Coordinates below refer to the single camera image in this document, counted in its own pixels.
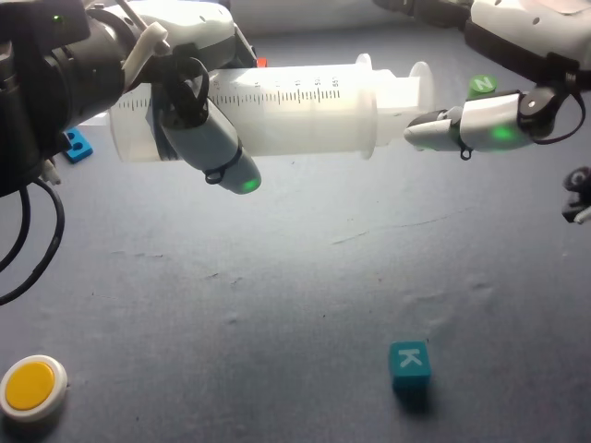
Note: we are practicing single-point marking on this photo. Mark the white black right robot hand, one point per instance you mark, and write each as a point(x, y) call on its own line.
point(531, 32)

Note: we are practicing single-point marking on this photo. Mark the large translucent plastic syringe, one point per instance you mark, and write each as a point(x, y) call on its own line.
point(300, 120)

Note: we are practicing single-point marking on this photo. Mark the green round N block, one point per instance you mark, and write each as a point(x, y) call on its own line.
point(483, 85)

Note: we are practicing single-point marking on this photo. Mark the orange number nine block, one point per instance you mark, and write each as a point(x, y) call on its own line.
point(262, 63)

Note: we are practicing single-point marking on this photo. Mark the grey table cloth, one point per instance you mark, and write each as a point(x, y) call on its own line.
point(277, 277)

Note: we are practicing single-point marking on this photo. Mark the teal K letter block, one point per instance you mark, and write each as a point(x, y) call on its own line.
point(410, 367)

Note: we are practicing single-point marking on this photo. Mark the blue block with two holes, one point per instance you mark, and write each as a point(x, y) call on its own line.
point(77, 147)

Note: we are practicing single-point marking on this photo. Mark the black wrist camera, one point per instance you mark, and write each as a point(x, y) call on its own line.
point(578, 194)

